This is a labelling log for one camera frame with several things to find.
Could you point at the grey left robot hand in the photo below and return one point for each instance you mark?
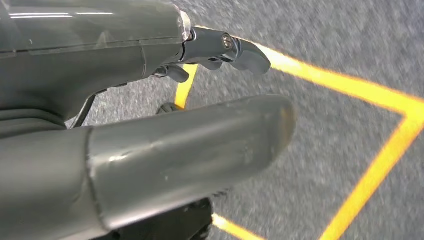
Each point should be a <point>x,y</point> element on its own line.
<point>99,39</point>

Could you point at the black robot lower body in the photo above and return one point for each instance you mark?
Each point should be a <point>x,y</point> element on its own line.
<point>165,222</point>

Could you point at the yellow floor tape square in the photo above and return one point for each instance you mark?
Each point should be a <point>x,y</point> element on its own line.
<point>331,79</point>

